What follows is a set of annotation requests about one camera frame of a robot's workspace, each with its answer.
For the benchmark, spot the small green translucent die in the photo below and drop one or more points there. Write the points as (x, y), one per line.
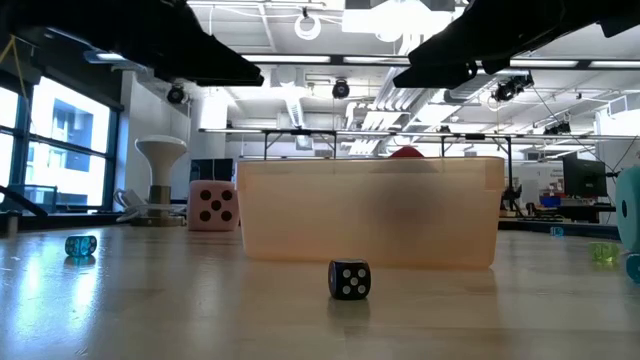
(603, 252)

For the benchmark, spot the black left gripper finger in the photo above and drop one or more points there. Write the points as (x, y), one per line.
(195, 55)
(225, 80)

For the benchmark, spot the blue storage box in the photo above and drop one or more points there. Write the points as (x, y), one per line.
(550, 201)

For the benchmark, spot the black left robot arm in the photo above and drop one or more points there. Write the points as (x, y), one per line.
(25, 15)

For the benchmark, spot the white mushroom-shaped lamp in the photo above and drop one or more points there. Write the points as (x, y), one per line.
(161, 150)

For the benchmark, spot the small grey post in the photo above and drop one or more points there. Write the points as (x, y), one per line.
(12, 225)

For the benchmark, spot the large red plush die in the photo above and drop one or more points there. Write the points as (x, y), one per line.
(406, 152)

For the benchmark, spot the orange translucent plastic bin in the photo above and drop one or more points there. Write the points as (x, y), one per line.
(350, 215)

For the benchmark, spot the black slanted bar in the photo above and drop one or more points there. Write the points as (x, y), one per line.
(25, 201)

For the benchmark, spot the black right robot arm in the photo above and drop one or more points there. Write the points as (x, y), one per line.
(620, 20)

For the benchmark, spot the small cyan die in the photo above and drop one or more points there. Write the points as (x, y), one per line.
(634, 267)
(556, 231)

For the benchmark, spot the black ceiling-mounted camera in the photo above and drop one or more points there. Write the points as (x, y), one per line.
(510, 90)
(341, 89)
(176, 94)

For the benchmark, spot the small teal-blue die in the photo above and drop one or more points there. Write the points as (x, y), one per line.
(80, 246)

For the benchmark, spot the long ceiling light bar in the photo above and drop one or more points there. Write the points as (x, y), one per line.
(285, 59)

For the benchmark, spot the large teal plush die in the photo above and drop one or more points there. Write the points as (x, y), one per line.
(632, 190)

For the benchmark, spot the black background workbench frame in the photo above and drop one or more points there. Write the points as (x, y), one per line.
(300, 132)

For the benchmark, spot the large dark-framed window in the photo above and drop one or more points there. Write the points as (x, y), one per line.
(70, 130)

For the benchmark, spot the black computer monitor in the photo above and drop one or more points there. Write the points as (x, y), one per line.
(212, 170)
(585, 177)

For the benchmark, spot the black background desk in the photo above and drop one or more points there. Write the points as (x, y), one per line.
(575, 212)

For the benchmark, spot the small black die white pips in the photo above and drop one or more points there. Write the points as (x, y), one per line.
(333, 280)

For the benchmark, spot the large pink plush die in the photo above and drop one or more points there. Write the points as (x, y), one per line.
(192, 205)

